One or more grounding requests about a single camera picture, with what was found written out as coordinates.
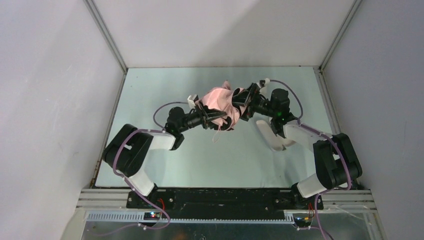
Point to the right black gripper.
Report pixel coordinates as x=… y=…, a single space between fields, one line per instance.
x=246 y=102

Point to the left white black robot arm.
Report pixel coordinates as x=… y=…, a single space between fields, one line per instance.
x=127 y=151

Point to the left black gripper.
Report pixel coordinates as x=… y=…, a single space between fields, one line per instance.
x=204 y=114

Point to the open grey umbrella case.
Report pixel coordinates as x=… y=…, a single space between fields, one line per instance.
x=274 y=141

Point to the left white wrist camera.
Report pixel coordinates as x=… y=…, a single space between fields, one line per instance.
x=192 y=100

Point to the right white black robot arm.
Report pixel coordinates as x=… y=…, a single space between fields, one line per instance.
x=335 y=160

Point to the pink black folding umbrella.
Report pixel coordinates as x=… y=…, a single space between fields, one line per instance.
x=221 y=99

